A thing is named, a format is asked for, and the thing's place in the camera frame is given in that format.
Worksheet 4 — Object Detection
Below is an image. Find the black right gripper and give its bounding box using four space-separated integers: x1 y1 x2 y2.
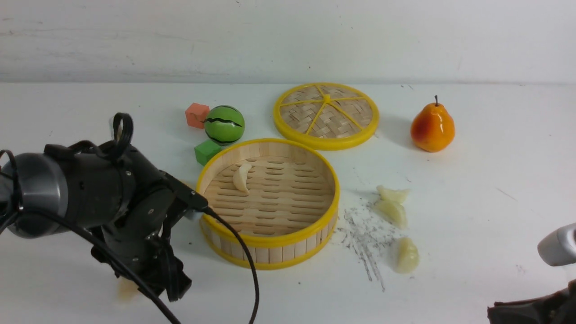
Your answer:
487 280 576 324

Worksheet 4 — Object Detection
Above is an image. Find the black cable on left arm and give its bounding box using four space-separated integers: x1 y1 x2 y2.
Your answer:
0 112 261 324

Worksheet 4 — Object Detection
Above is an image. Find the white dumpling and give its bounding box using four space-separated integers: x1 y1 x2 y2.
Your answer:
117 277 140 304
233 163 252 194

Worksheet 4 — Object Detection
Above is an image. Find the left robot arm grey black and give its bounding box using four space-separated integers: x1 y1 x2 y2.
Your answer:
1 145 207 302

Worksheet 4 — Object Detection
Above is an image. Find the orange foam cube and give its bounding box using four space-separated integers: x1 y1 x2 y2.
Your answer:
185 103 210 129

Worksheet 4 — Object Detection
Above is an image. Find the right robot arm silver link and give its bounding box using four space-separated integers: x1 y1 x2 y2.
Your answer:
537 223 576 267

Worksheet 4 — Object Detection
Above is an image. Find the green striped watermelon ball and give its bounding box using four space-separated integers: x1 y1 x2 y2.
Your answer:
203 105 245 145

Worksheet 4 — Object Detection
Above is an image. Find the woven bamboo steamer lid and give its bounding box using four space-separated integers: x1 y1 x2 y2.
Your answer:
272 82 380 150

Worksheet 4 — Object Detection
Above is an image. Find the pale green dumpling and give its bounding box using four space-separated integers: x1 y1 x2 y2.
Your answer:
394 237 420 274
376 185 411 205
374 200 408 230

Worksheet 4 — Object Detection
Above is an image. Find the green foam cube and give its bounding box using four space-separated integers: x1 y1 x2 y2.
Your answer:
194 139 222 166

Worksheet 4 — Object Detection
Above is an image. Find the bamboo steamer tray yellow rim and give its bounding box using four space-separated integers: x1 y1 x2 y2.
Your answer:
196 138 340 270

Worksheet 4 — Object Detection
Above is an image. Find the orange yellow toy pear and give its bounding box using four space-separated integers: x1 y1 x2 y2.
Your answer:
410 95 455 153

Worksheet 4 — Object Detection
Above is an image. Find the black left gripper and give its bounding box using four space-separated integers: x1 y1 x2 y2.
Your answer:
102 146 208 303

